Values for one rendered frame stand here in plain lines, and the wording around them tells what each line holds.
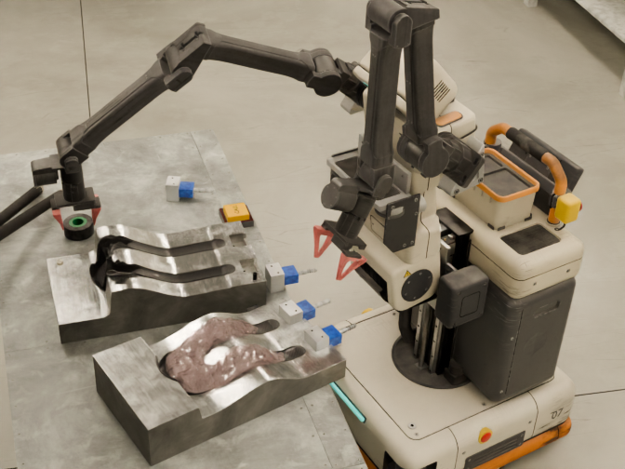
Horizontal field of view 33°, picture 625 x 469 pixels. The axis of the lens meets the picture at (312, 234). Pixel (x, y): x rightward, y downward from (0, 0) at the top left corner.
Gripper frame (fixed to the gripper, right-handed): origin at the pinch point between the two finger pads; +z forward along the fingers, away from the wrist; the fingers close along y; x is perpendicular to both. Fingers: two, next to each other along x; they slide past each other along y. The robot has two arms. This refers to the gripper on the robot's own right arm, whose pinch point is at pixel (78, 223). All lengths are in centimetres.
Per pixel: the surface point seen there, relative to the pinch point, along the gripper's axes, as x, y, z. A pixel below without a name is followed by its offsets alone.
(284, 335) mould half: 60, -40, -3
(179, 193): -8.0, -29.0, 0.4
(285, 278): 37, -47, 0
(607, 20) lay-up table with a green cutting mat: -193, -287, 62
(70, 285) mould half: 29.5, 5.3, -3.5
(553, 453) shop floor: 44, -134, 84
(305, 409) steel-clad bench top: 79, -40, 3
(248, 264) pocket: 34, -38, -4
